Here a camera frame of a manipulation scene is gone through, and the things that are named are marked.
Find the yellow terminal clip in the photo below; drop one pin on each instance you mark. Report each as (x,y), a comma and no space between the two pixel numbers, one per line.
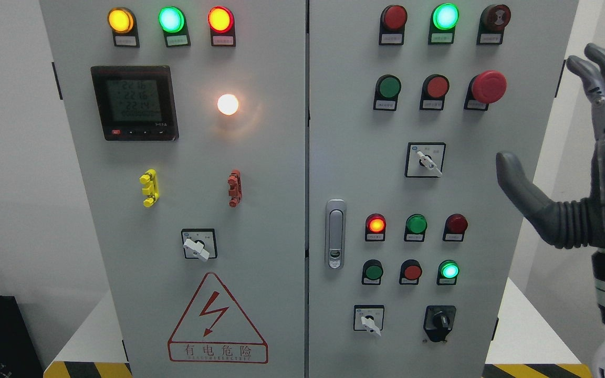
(150,187)

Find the silver cabinet door handle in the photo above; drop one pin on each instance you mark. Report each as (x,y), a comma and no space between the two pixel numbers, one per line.
(335,233)

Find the red push button lower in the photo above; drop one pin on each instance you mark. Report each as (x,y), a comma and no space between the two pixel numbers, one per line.
(410,272)

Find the red terminal clip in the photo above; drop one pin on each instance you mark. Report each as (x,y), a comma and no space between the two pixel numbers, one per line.
(235,188)

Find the red push button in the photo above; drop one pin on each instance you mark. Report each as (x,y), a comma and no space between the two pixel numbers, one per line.
(410,272)
(434,90)

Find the green push button upper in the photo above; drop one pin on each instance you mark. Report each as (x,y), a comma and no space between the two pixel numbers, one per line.
(386,93)

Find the gray robotic hand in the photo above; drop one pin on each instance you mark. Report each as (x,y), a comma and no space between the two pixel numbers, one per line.
(576,223)

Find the gray cabinet left door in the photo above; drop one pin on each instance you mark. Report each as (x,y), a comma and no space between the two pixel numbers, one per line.
(261,242)

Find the red indicator light top left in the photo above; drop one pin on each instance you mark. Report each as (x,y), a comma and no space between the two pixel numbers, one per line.
(222,26)

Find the dark red buzzer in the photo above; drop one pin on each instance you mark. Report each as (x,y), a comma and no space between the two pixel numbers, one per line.
(492,23)

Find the red push button upper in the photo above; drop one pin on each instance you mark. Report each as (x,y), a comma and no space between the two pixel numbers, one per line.
(434,90)

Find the gray cabinet right door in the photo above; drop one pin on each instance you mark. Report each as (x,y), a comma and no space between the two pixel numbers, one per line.
(358,154)

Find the lit green indicator light lower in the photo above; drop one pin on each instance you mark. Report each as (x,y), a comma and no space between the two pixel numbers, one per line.
(447,273)

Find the gray rotary switch left door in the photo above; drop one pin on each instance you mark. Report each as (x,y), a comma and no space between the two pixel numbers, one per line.
(199,244)

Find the green indicator light middle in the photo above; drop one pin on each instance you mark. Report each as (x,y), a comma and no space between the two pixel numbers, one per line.
(415,228)

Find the black digital power meter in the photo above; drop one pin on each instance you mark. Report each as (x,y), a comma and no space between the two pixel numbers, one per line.
(135,103)

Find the red emergency stop button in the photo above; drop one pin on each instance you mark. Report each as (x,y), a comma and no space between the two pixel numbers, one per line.
(485,88)

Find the gray rotary switch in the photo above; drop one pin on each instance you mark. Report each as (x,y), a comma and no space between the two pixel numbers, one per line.
(424,160)
(369,318)

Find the black rotary selector switch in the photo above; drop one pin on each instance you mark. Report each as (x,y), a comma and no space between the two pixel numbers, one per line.
(438,322)

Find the green indicator light top right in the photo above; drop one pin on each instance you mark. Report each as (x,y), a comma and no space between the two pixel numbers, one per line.
(443,23)

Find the green push button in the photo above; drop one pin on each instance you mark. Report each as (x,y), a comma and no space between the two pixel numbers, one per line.
(372,272)
(386,93)

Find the white glowing indicator light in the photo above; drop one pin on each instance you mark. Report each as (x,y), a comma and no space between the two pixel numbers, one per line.
(228,104)

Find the gray cabinet door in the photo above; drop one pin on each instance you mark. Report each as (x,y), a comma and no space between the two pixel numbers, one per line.
(261,242)
(358,154)

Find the yellow indicator light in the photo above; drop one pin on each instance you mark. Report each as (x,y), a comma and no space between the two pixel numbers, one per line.
(123,26)

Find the green push button lower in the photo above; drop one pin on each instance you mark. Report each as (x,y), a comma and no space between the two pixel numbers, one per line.
(372,272)

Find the red indicator light top right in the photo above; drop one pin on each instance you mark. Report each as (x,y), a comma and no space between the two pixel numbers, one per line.
(392,25)

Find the green indicator light top left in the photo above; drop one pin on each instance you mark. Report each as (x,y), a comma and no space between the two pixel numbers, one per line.
(173,24)

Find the lit red indicator light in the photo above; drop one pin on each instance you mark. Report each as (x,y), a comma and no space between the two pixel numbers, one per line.
(375,228)

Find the red electrical hazard sticker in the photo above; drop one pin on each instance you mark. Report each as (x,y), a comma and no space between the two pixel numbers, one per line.
(215,329)

